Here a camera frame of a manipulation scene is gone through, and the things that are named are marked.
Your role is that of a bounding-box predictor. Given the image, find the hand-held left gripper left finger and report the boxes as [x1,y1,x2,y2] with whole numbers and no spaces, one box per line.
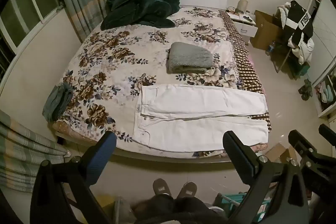
[30,132,117,224]

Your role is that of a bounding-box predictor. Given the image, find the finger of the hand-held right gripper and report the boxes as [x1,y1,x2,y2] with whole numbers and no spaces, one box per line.
[288,130,336,199]
[319,124,336,143]

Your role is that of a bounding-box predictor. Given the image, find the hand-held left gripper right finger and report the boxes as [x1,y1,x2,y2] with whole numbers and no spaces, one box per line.
[223,131,310,224]

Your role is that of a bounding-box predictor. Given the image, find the white pants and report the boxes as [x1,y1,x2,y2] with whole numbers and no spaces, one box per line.
[133,84,269,152]

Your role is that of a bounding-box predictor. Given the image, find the small cardboard box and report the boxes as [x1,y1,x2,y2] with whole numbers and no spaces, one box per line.
[262,143,298,165]

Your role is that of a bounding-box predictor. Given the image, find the green slippers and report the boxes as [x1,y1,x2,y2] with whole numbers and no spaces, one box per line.
[299,79,314,101]

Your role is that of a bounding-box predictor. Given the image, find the green plastic crate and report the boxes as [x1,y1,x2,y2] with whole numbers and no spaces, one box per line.
[214,192,272,224]

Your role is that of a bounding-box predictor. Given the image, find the person's right shoe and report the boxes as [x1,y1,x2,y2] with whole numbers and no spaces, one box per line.
[176,182,198,200]

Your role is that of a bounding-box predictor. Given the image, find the person's shoe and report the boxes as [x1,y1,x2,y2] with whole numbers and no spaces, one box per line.
[176,182,198,200]
[153,178,173,197]

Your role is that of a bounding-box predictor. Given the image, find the clear plastic bag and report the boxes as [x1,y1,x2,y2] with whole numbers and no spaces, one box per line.
[112,196,137,224]

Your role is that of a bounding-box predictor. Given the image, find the person's left shoe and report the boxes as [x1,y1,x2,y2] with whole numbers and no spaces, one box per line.
[153,178,173,197]

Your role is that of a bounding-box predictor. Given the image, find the blue-grey jeans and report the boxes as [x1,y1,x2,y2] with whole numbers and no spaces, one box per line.
[43,83,74,122]

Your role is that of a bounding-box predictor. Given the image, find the plaid curtain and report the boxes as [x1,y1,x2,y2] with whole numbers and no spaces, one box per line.
[0,111,72,191]

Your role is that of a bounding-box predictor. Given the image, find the person's legs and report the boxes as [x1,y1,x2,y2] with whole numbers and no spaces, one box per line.
[131,195,229,224]

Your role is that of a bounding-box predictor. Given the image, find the white puffer jacket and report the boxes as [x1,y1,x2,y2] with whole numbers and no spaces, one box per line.
[275,3,315,65]

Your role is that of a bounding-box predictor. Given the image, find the dark chair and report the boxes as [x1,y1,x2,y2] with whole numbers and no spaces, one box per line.
[270,42,311,80]

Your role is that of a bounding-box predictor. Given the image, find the white wardrobe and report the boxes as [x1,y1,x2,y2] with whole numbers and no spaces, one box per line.
[306,0,336,118]

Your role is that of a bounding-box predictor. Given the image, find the bed with floral sheet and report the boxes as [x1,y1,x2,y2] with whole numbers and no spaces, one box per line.
[52,6,265,159]

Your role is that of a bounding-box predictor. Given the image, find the brown checked sheet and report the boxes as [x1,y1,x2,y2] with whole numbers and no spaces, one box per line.
[219,10,271,132]

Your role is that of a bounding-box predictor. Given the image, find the folded grey blanket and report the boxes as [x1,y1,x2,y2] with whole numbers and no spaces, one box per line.
[167,42,214,74]

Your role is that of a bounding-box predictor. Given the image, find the black and white jacket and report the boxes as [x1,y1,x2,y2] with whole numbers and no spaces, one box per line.
[282,0,314,48]

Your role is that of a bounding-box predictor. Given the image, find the large cardboard box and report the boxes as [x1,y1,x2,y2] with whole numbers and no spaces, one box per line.
[250,10,284,50]

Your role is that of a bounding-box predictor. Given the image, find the white nightstand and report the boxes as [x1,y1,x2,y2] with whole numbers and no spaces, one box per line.
[227,11,258,44]

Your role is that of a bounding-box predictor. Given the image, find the beige jar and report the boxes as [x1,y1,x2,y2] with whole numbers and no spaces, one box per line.
[237,0,249,13]

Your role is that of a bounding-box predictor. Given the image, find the dark green blanket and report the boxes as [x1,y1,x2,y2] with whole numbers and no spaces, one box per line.
[100,0,180,30]

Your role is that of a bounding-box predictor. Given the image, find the window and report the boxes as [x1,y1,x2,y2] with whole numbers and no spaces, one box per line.
[0,0,65,67]

